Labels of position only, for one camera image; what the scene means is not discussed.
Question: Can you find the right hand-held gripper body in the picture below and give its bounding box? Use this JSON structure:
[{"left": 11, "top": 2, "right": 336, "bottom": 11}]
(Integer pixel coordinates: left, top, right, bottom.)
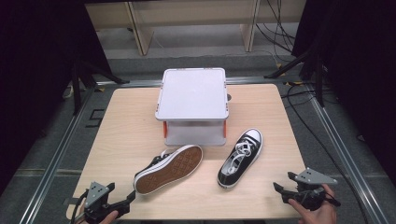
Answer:
[{"left": 292, "top": 167, "right": 339, "bottom": 211}]

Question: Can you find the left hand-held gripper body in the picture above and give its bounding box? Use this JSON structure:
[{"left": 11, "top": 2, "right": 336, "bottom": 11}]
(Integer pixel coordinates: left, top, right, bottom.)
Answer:
[{"left": 83, "top": 181, "right": 126, "bottom": 224}]

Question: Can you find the black canvas sneaker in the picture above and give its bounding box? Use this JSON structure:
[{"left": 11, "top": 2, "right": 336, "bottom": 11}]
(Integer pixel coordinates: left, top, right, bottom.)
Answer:
[
  {"left": 217, "top": 127, "right": 263, "bottom": 189},
  {"left": 134, "top": 144, "right": 204, "bottom": 196}
]

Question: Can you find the grey lidded storage box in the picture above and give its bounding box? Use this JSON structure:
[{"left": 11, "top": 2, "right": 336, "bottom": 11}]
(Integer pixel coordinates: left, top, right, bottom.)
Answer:
[{"left": 154, "top": 67, "right": 231, "bottom": 147}]

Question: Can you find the person's left hand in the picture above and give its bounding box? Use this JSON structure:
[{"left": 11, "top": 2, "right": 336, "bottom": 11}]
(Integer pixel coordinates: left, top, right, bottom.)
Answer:
[{"left": 76, "top": 209, "right": 120, "bottom": 224}]

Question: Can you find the person's right hand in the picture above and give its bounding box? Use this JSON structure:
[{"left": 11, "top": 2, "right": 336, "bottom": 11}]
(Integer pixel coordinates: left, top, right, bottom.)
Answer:
[{"left": 288, "top": 183, "right": 338, "bottom": 224}]

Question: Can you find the black metal stand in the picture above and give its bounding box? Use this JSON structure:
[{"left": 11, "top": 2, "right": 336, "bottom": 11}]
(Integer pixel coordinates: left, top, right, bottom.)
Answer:
[
  {"left": 263, "top": 46, "right": 327, "bottom": 108},
  {"left": 70, "top": 58, "right": 131, "bottom": 117}
]

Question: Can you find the dark curtain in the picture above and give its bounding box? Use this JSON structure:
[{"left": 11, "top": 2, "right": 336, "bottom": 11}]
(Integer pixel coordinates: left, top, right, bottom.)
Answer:
[
  {"left": 0, "top": 0, "right": 113, "bottom": 195},
  {"left": 292, "top": 0, "right": 396, "bottom": 188}
]

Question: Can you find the light wooden shelf unit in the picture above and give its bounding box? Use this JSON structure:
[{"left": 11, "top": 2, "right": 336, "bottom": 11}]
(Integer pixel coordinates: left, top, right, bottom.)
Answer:
[{"left": 84, "top": 0, "right": 307, "bottom": 57}]

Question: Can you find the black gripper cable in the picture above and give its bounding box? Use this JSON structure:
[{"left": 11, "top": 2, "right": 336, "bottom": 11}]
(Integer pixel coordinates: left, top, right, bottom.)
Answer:
[
  {"left": 322, "top": 190, "right": 342, "bottom": 207},
  {"left": 70, "top": 189, "right": 90, "bottom": 224}
]

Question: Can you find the metal floor rail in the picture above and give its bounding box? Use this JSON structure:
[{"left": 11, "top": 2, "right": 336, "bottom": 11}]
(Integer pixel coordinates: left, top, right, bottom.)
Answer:
[
  {"left": 19, "top": 87, "right": 96, "bottom": 224},
  {"left": 306, "top": 85, "right": 390, "bottom": 224},
  {"left": 94, "top": 76, "right": 307, "bottom": 89}
]

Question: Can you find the long black floor cable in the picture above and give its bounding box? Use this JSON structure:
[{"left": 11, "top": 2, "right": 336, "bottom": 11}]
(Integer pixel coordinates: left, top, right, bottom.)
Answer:
[{"left": 281, "top": 83, "right": 372, "bottom": 224}]

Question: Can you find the bundle of black cables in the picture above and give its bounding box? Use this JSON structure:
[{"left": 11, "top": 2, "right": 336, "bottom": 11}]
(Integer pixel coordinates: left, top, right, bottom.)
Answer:
[{"left": 255, "top": 0, "right": 297, "bottom": 54}]

